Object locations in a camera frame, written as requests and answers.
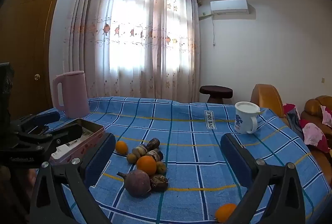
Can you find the dark round stool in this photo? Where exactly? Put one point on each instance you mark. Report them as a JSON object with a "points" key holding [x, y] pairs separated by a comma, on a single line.
{"points": [[215, 90]]}

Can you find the blue checked cloth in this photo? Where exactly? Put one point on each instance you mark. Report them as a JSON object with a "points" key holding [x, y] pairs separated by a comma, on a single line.
{"points": [[194, 156]]}

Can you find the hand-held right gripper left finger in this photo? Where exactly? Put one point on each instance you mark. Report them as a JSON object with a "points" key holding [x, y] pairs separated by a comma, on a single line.
{"points": [[99, 159]]}

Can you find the small orange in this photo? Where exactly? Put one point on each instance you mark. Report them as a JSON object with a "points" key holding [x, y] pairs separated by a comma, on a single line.
{"points": [[121, 147]]}

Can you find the white air conditioner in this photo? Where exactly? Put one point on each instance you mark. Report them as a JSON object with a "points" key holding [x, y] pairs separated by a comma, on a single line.
{"points": [[228, 5]]}

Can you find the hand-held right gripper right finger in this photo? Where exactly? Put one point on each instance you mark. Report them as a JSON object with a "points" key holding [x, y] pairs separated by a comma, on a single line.
{"points": [[234, 159]]}

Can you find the dark brown water chestnut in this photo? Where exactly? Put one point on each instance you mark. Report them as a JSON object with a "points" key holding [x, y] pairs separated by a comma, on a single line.
{"points": [[155, 155], [158, 183], [140, 150], [153, 143]]}

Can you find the white paper packet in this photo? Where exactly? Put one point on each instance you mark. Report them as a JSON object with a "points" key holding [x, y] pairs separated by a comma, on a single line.
{"points": [[67, 147]]}

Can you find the pink tin box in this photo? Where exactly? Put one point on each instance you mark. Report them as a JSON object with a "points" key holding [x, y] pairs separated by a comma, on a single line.
{"points": [[90, 133]]}

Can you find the pink electric kettle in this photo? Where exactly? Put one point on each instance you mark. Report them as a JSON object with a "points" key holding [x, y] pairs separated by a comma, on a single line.
{"points": [[75, 94]]}

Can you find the large orange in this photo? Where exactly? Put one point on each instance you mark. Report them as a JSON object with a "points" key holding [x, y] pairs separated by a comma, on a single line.
{"points": [[146, 165]]}

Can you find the purple beetroot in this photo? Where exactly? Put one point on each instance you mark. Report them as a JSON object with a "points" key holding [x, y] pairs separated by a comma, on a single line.
{"points": [[137, 183]]}

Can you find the white mug with blue print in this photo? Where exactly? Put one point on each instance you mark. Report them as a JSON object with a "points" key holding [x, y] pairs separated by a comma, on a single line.
{"points": [[243, 120]]}

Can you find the sheer floral curtain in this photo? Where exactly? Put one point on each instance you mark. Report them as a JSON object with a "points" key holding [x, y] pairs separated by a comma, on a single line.
{"points": [[129, 32]]}

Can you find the air conditioner pipe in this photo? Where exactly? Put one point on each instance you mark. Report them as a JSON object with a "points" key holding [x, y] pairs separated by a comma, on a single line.
{"points": [[205, 16]]}

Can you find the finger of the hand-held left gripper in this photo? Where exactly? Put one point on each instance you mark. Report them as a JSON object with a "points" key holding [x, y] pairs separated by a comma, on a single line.
{"points": [[70, 132], [49, 117]]}

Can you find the pink cloth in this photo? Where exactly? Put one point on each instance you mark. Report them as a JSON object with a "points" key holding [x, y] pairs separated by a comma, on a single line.
{"points": [[315, 133]]}

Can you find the brown leather sofa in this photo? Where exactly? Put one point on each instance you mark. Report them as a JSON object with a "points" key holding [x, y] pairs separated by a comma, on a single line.
{"points": [[315, 107]]}

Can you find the wooden door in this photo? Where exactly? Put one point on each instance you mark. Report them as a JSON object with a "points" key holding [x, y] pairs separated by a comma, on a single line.
{"points": [[28, 40]]}

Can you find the brass door knob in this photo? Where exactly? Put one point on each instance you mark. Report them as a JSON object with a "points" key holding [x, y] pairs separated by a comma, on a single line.
{"points": [[37, 77]]}

